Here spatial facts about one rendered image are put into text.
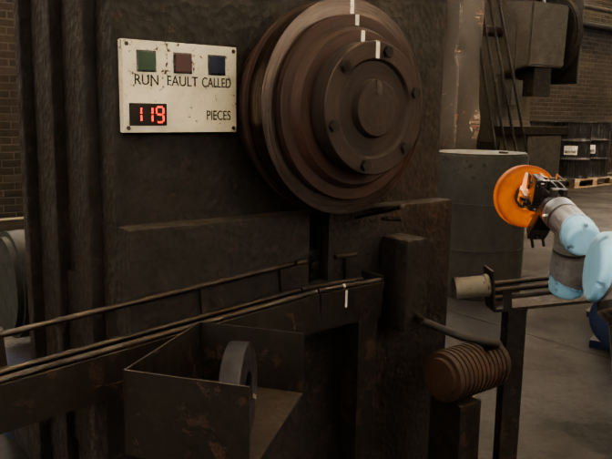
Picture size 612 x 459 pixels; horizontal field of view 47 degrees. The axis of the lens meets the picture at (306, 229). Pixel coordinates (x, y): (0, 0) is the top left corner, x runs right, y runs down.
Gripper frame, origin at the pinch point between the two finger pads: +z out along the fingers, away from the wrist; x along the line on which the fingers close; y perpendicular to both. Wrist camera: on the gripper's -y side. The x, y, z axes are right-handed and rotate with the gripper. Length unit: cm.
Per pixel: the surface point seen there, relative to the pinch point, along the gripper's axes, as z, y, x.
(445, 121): 399, -92, -81
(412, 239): -7.6, -11.3, 29.4
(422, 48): 26.1, 29.5, 24.6
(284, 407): -66, -16, 62
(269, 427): -72, -15, 64
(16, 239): 57, -43, 151
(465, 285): -9.2, -23.0, 14.8
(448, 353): -21.7, -35.2, 20.7
